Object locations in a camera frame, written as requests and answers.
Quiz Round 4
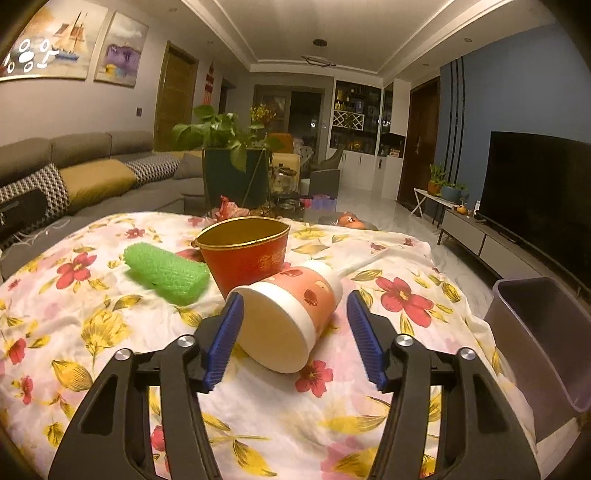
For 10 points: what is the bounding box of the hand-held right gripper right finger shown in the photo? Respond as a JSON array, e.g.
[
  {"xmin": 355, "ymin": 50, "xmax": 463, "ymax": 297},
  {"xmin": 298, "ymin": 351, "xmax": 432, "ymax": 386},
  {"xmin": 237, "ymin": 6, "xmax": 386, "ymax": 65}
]
[{"xmin": 347, "ymin": 291, "xmax": 539, "ymax": 480}]

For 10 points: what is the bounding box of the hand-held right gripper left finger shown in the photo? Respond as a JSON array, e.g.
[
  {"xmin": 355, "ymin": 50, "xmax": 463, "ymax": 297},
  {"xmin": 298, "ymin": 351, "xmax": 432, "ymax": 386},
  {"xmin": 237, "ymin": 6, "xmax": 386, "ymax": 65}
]
[{"xmin": 48, "ymin": 292, "xmax": 245, "ymax": 480}]

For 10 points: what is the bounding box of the pink patterned paper cup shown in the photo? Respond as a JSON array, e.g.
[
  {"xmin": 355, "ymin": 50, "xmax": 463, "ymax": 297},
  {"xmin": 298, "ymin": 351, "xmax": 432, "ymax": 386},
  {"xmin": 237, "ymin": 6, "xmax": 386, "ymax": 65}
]
[{"xmin": 225, "ymin": 260, "xmax": 345, "ymax": 374}]

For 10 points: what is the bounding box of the grey plastic trash bin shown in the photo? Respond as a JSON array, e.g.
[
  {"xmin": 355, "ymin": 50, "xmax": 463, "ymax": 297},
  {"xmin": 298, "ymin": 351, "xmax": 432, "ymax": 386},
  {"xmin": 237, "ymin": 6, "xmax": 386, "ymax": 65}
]
[{"xmin": 483, "ymin": 276, "xmax": 591, "ymax": 440}]

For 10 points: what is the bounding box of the red and gold paper bucket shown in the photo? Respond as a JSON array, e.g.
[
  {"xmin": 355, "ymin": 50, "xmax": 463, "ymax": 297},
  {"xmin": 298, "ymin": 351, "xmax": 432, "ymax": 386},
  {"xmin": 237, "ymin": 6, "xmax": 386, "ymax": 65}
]
[{"xmin": 191, "ymin": 217, "xmax": 291, "ymax": 301}]

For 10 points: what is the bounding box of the green foam fruit net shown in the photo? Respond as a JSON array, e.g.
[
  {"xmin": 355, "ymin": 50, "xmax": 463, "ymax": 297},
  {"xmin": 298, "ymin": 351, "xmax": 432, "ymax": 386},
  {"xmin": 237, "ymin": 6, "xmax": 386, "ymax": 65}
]
[{"xmin": 124, "ymin": 244, "xmax": 211, "ymax": 306}]

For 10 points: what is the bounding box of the floral tablecloth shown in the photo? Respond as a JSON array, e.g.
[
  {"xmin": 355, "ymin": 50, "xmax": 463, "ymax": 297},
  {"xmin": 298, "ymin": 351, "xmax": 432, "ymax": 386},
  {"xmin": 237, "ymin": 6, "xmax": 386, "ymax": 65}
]
[{"xmin": 0, "ymin": 211, "xmax": 537, "ymax": 480}]

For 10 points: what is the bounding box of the orange round item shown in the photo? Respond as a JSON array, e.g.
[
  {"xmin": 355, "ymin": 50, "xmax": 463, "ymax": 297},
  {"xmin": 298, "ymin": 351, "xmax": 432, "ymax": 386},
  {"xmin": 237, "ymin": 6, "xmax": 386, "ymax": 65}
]
[{"xmin": 335, "ymin": 211, "xmax": 371, "ymax": 230}]

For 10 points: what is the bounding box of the pink crumpled wrapper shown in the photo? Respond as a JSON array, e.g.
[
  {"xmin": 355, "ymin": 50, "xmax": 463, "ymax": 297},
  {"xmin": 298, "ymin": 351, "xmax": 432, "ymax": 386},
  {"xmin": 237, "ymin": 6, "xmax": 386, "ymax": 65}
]
[{"xmin": 213, "ymin": 196, "xmax": 251, "ymax": 223}]

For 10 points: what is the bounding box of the grey television cabinet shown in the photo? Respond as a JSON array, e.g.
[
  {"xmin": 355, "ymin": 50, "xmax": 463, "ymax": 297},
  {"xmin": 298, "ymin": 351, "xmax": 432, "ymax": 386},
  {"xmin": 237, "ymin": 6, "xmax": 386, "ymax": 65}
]
[{"xmin": 435, "ymin": 210, "xmax": 591, "ymax": 297}]

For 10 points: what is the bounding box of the white side table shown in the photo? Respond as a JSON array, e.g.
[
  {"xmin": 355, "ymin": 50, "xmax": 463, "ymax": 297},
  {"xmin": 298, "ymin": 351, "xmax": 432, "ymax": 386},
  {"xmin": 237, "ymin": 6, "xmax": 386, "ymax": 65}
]
[{"xmin": 408, "ymin": 187, "xmax": 452, "ymax": 219}]

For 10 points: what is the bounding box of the grey armchair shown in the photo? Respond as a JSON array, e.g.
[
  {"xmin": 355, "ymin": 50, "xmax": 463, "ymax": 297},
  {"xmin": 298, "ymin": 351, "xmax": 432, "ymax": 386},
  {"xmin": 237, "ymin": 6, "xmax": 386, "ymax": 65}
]
[{"xmin": 308, "ymin": 148, "xmax": 345, "ymax": 198}]

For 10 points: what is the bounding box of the large potted green plant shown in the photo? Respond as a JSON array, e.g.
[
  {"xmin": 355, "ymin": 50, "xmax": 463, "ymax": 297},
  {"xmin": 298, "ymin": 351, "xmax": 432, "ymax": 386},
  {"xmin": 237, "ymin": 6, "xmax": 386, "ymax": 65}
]
[{"xmin": 172, "ymin": 105, "xmax": 286, "ymax": 209}]

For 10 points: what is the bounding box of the small plant in blue pot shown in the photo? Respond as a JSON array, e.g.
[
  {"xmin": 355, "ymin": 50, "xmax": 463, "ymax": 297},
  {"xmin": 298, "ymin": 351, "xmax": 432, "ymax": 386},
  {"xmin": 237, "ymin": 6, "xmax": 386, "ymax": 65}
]
[{"xmin": 441, "ymin": 181, "xmax": 468, "ymax": 203}]

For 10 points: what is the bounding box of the small plant in orange pot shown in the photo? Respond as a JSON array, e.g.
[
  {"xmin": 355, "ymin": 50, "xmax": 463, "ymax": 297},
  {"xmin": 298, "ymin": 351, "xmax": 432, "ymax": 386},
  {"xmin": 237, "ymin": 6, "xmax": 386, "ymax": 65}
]
[{"xmin": 427, "ymin": 164, "xmax": 447, "ymax": 195}]

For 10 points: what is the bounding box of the houndstooth patterned cushion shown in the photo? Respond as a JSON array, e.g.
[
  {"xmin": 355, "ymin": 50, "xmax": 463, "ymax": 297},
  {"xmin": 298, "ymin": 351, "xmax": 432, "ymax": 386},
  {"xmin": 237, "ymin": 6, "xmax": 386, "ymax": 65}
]
[
  {"xmin": 124, "ymin": 154, "xmax": 182, "ymax": 184},
  {"xmin": 0, "ymin": 164, "xmax": 71, "ymax": 219}
]

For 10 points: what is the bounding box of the orange chair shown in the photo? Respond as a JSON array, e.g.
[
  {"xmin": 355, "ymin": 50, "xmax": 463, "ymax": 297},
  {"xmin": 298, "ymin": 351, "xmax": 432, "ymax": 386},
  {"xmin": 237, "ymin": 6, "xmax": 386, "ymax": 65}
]
[{"xmin": 268, "ymin": 133, "xmax": 302, "ymax": 182}]

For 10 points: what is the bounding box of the yellow cushion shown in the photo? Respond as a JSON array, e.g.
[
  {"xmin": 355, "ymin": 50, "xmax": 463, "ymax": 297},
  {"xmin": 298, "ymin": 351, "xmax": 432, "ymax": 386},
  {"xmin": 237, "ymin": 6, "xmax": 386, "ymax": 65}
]
[{"xmin": 59, "ymin": 159, "xmax": 138, "ymax": 214}]

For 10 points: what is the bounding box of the dark brown door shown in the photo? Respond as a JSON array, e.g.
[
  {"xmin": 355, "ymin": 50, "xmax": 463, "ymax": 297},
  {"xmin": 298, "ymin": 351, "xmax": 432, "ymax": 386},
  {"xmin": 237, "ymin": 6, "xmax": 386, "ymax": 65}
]
[{"xmin": 397, "ymin": 76, "xmax": 442, "ymax": 209}]

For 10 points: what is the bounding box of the white display cabinet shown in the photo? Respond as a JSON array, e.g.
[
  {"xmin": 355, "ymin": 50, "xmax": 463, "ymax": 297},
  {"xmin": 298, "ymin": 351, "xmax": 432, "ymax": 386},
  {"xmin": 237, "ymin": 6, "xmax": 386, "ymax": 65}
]
[{"xmin": 326, "ymin": 78, "xmax": 410, "ymax": 191}]

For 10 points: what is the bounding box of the black flat television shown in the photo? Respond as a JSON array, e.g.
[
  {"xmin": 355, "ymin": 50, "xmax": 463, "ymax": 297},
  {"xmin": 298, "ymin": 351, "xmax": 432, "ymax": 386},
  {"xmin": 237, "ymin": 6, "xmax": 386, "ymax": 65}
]
[{"xmin": 475, "ymin": 131, "xmax": 591, "ymax": 260}]

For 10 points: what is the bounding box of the yellow flower bouquet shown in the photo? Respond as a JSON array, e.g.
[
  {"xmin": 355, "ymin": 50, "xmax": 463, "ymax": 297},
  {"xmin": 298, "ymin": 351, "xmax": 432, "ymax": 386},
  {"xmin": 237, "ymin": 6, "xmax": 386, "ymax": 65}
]
[{"xmin": 249, "ymin": 104, "xmax": 279, "ymax": 126}]

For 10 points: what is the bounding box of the grey fabric sofa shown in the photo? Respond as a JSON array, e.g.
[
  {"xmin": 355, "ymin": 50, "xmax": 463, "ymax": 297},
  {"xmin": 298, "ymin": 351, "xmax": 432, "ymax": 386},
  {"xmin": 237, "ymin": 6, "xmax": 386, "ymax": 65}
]
[{"xmin": 0, "ymin": 130, "xmax": 207, "ymax": 278}]

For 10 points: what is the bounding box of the black case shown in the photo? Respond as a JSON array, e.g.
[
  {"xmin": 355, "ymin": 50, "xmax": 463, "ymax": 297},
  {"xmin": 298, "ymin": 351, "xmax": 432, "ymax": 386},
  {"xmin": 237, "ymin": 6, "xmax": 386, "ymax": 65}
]
[{"xmin": 0, "ymin": 189, "xmax": 52, "ymax": 246}]

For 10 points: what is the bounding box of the light wooden door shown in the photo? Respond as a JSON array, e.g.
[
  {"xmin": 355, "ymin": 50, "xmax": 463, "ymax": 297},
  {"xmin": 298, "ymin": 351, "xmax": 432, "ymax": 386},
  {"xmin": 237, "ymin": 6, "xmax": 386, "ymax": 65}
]
[{"xmin": 154, "ymin": 41, "xmax": 199, "ymax": 140}]

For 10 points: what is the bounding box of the red wall decoration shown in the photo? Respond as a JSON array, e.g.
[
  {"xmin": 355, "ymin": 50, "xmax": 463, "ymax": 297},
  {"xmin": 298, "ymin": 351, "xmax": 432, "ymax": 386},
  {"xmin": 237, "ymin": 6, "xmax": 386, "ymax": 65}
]
[{"xmin": 203, "ymin": 62, "xmax": 216, "ymax": 108}]

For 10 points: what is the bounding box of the purple abstract wall painting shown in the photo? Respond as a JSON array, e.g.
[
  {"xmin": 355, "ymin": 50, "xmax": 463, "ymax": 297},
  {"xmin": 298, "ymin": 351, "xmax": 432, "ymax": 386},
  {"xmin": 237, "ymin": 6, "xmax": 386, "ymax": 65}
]
[{"xmin": 93, "ymin": 11, "xmax": 150, "ymax": 89}]

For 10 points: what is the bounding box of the sailboat wall painting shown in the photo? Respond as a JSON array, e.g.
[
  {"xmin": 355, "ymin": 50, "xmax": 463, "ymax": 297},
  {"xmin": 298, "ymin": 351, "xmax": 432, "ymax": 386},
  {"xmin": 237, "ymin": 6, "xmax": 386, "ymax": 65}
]
[{"xmin": 0, "ymin": 0, "xmax": 110, "ymax": 85}]

